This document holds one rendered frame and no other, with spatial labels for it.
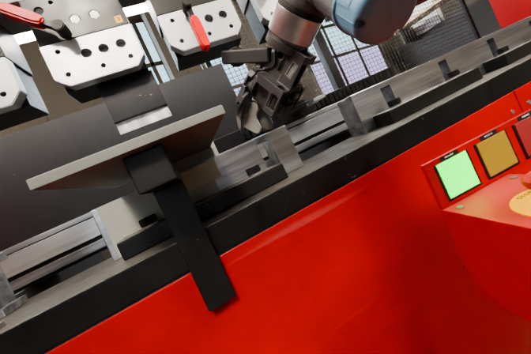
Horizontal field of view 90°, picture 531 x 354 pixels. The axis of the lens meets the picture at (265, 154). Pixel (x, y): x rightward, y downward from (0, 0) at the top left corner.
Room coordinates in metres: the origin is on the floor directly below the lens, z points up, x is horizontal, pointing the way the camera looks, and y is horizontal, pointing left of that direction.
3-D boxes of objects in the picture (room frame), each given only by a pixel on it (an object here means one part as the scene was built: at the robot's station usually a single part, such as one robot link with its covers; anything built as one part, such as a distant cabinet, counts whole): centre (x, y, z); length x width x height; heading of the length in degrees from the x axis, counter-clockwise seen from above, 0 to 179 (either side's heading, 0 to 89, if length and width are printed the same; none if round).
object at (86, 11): (0.51, 0.21, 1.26); 0.15 x 0.09 x 0.17; 106
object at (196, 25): (0.50, 0.02, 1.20); 0.04 x 0.02 x 0.10; 16
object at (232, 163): (0.53, 0.13, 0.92); 0.39 x 0.06 x 0.10; 106
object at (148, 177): (0.34, 0.13, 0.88); 0.14 x 0.04 x 0.22; 16
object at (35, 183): (0.37, 0.14, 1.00); 0.26 x 0.18 x 0.01; 16
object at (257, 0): (0.62, -0.18, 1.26); 0.15 x 0.09 x 0.17; 106
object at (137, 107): (0.52, 0.18, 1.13); 0.10 x 0.02 x 0.10; 106
